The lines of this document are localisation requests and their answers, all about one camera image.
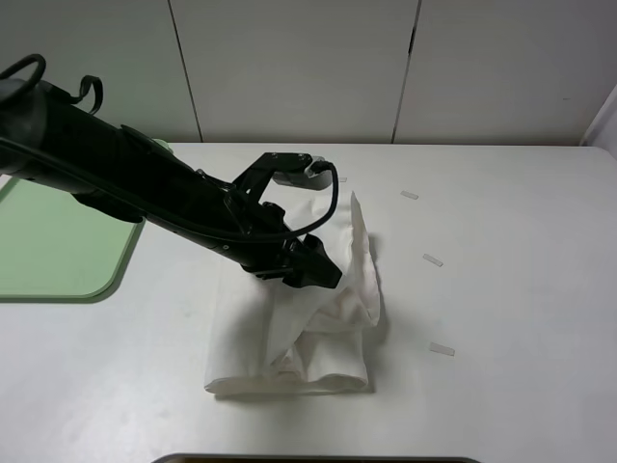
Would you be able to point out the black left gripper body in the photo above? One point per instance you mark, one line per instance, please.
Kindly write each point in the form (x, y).
(270, 258)

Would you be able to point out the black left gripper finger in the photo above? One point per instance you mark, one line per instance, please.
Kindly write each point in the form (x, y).
(313, 270)

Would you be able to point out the white short sleeve shirt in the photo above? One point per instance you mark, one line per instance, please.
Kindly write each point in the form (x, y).
(269, 338)

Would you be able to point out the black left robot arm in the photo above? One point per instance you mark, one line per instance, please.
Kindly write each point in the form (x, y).
(126, 175)

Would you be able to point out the light green plastic tray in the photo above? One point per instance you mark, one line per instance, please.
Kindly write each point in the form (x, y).
(54, 250)

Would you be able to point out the clear tape marker middle right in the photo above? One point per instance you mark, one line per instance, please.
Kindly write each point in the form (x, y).
(433, 260)

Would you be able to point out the clear tape marker upper right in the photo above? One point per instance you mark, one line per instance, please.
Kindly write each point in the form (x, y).
(409, 195)

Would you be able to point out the clear tape marker lower right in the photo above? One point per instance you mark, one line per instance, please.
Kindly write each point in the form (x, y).
(441, 349)

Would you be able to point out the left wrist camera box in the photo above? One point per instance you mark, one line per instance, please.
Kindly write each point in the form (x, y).
(293, 169)

